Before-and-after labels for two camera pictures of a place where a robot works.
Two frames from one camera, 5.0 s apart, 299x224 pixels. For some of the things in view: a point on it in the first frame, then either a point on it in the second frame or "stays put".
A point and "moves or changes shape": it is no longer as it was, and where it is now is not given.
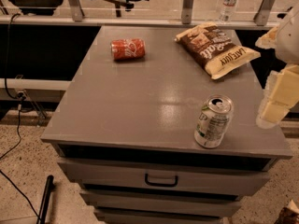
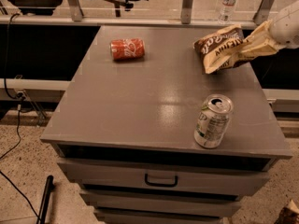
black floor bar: x=49 y=189 stays put
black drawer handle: x=168 y=185 stays put
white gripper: x=289 y=42 → x=286 y=26
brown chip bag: x=212 y=50 moves or changes shape
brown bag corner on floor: x=289 y=215 stays put
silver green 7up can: x=213 y=120 stays put
